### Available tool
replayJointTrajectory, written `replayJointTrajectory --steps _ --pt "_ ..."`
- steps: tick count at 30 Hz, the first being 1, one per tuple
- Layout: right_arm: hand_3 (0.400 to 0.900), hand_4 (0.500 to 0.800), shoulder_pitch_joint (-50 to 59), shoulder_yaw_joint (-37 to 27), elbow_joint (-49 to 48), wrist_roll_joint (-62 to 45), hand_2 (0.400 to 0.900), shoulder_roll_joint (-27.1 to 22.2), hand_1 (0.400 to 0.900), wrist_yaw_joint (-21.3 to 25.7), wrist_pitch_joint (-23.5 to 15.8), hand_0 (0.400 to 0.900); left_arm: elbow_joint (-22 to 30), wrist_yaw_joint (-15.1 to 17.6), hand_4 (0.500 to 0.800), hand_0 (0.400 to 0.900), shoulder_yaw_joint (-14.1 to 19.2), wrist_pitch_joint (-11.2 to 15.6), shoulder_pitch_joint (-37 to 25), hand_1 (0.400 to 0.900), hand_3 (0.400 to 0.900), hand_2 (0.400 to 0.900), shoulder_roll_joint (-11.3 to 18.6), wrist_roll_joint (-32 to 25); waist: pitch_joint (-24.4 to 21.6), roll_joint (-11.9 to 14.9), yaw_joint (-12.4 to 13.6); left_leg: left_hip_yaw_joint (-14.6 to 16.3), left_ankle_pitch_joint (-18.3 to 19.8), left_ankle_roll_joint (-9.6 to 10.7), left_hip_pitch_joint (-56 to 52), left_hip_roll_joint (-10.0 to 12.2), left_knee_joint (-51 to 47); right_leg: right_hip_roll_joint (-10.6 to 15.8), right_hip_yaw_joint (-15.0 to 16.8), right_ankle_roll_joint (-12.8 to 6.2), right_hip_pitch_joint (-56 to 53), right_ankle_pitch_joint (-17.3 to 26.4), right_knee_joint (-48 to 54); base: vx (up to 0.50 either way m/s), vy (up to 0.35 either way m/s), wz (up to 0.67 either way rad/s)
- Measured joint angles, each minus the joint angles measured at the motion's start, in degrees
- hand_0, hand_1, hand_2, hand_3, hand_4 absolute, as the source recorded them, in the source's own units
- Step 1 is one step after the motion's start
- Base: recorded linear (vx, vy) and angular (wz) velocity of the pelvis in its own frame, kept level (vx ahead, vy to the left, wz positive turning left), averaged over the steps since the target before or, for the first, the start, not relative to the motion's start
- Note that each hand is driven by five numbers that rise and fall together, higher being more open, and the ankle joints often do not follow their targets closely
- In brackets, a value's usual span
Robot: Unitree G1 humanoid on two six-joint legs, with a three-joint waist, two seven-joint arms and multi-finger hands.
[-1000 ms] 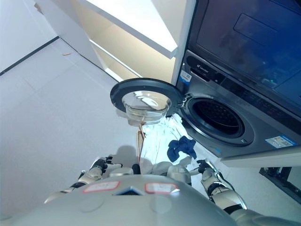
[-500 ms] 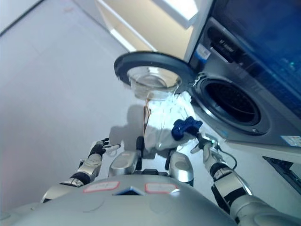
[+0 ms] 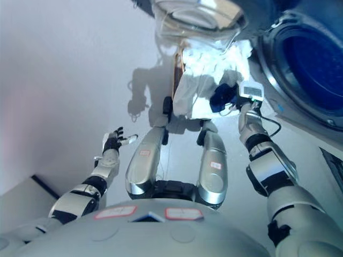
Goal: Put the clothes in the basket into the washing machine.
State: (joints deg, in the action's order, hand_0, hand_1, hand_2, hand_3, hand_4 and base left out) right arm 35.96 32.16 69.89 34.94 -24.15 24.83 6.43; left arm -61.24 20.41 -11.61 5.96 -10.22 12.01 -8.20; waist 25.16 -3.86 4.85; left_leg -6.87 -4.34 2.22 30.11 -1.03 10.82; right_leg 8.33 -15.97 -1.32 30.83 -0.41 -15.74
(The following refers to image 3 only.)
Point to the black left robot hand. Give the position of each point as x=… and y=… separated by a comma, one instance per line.
x=112, y=142

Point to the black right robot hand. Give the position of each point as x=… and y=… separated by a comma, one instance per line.
x=223, y=97

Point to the white cloth garment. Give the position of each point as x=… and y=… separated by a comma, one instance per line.
x=191, y=91

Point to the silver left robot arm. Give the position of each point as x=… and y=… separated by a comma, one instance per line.
x=80, y=198

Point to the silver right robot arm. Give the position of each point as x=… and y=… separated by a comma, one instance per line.
x=273, y=171

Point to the translucent laundry basket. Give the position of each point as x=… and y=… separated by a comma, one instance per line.
x=198, y=16

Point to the washing machine drum door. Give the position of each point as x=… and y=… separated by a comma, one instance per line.
x=308, y=67

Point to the brown wooden board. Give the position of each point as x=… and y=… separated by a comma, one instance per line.
x=179, y=69

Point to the silver right robot leg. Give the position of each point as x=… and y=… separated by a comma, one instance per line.
x=213, y=166

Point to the grey box with dark edge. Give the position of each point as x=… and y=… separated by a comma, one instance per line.
x=40, y=190

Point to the grey robot torso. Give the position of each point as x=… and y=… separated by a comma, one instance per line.
x=150, y=235

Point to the dark framed panel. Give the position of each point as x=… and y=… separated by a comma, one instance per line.
x=333, y=163

